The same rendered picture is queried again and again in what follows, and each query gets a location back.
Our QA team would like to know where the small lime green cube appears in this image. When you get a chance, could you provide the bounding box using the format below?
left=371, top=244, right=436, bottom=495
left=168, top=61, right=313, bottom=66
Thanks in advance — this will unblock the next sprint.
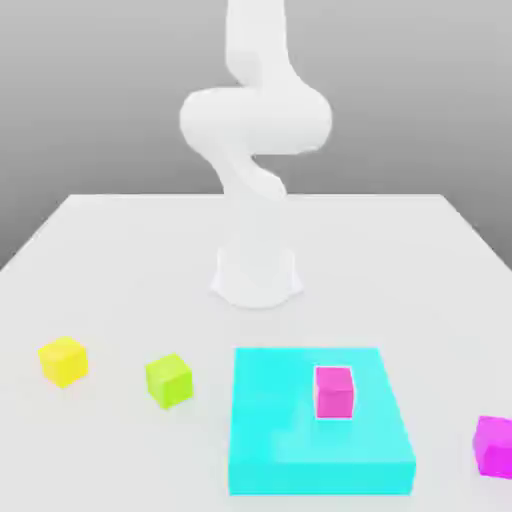
left=144, top=352, right=195, bottom=411

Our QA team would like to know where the small pink cube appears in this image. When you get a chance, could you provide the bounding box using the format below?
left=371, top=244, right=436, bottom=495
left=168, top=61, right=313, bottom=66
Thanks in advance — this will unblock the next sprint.
left=314, top=365, right=356, bottom=420

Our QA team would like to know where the small yellow cube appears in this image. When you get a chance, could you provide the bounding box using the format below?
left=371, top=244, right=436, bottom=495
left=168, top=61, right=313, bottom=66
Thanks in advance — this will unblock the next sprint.
left=37, top=335, right=90, bottom=390

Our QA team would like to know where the small magenta cube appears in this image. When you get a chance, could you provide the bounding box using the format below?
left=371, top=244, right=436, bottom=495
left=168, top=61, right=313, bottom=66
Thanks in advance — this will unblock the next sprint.
left=471, top=415, right=512, bottom=480

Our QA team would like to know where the large cyan box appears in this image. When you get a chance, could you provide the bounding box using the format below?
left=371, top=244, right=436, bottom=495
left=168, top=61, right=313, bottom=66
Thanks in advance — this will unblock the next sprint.
left=228, top=346, right=418, bottom=497

